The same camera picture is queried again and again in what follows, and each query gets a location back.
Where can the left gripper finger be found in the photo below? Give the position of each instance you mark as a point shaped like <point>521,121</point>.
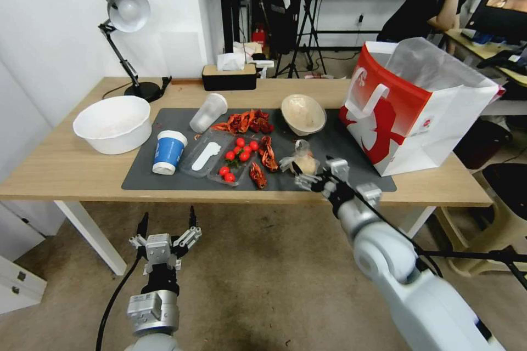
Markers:
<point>143,227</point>
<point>192,219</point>

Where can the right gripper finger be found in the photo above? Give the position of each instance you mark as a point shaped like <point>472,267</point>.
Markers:
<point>308,182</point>
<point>297,167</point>

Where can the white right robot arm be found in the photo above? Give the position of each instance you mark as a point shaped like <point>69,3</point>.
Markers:
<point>411,281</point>

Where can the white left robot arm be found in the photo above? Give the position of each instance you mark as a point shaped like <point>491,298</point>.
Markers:
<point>154,318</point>

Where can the bun in clear plastic bag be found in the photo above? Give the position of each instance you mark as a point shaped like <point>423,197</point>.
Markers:
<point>309,164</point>

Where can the clear disposable takeout box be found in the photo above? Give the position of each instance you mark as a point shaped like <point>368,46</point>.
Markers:
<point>206,170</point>

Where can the beige lidded takeout bowl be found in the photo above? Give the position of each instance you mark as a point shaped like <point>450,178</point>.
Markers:
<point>304,114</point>

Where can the red and white delivery bag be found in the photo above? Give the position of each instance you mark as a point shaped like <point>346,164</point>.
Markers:
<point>395,129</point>

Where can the black tissue box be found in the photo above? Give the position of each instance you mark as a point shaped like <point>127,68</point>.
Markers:
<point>228,79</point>

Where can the red crayfish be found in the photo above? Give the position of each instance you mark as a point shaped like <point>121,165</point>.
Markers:
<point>268,153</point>
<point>258,176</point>
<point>232,122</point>
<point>261,120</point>

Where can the dark grey table mat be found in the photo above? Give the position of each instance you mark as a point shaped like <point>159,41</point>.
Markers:
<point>164,180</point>

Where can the blue and white paper cup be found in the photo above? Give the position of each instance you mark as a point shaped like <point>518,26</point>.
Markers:
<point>168,153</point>

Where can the translucent plastic cup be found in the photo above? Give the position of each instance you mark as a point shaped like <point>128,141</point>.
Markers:
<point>208,114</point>

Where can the wooden table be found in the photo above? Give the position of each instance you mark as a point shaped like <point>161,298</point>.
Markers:
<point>61,162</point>

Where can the large white plastic bowl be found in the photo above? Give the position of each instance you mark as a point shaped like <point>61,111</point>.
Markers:
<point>113,127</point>

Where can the white tissue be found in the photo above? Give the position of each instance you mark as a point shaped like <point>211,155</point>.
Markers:
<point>230,62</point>

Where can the white cabinet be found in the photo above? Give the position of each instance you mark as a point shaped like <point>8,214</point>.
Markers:
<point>16,268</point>

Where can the red fire extinguisher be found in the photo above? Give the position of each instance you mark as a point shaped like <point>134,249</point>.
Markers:
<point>258,35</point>

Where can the black tripod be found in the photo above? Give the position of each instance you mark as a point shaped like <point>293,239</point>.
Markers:
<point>306,18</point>

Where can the black stand leg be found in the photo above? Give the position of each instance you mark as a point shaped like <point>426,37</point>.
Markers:
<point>477,255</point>

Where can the beige plastic stool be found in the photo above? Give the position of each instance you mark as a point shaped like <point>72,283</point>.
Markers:
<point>490,227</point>

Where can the background wooden desk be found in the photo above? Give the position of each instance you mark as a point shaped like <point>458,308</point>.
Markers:
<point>473,48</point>

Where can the black desk lamp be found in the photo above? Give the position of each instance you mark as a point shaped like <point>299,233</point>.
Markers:
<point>127,9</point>

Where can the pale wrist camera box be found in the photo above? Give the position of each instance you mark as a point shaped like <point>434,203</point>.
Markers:
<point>158,249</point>
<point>339,168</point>

